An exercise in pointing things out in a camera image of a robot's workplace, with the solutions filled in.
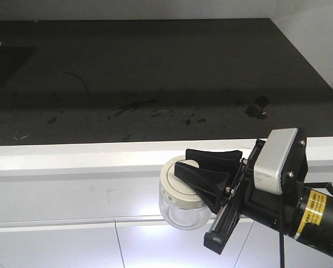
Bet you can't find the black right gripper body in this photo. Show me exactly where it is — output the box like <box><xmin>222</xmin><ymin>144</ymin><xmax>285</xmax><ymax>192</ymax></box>
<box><xmin>204</xmin><ymin>139</ymin><xmax>283</xmax><ymax>254</ymax></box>

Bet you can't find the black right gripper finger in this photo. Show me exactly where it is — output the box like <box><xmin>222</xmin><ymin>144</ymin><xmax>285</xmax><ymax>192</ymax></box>
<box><xmin>186</xmin><ymin>149</ymin><xmax>242</xmax><ymax>174</ymax></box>
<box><xmin>174</xmin><ymin>162</ymin><xmax>230</xmax><ymax>214</ymax></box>

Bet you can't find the glass jar with white lid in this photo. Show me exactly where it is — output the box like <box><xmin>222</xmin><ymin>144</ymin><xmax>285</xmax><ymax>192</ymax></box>
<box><xmin>159</xmin><ymin>155</ymin><xmax>211</xmax><ymax>230</ymax></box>

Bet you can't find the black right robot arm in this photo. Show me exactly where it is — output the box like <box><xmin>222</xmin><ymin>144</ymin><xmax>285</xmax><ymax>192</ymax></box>
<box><xmin>175</xmin><ymin>140</ymin><xmax>333</xmax><ymax>257</ymax></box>

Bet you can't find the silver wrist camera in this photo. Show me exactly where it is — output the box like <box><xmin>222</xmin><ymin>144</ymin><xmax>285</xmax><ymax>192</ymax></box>
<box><xmin>253</xmin><ymin>128</ymin><xmax>298</xmax><ymax>195</ymax></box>

